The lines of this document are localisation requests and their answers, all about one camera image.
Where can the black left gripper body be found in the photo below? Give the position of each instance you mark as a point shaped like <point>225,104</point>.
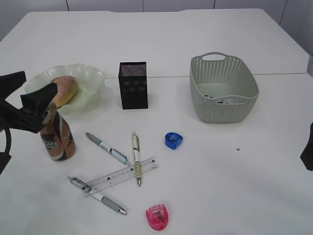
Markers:
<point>6,113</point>

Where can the black mesh pen holder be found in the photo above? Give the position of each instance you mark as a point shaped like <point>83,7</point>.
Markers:
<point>133,85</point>

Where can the sugared bread bun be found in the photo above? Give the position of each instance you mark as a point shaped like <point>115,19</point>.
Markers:
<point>67,87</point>

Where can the pale green plastic basket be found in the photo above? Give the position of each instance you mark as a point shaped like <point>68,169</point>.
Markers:
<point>224,78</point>

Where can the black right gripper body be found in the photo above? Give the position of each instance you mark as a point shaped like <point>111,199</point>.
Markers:
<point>307,154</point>

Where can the grey blue ballpoint pen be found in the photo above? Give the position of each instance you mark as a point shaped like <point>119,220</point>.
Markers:
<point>111,151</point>

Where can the white grey ballpoint pen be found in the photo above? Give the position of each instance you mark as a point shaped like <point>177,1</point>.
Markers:
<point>86,189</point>

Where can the blue pencil sharpener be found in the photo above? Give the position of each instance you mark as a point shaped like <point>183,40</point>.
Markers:
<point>173,140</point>

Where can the white cream ballpoint pen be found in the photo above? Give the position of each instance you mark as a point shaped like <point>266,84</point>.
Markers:
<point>137,165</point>

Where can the clear plastic ruler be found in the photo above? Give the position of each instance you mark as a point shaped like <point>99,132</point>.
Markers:
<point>120,176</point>

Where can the large paper ball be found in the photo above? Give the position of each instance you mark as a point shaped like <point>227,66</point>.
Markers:
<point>228,101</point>

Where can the brown Nescafe coffee bottle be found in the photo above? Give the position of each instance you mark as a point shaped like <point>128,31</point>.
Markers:
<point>56,135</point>

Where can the green wavy glass plate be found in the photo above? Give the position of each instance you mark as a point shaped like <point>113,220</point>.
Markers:
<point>90,81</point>

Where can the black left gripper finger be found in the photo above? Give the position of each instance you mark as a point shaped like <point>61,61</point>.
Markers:
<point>31,116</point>
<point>10,83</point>

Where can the pink pencil sharpener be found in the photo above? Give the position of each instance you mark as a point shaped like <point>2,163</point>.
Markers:
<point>157,217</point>

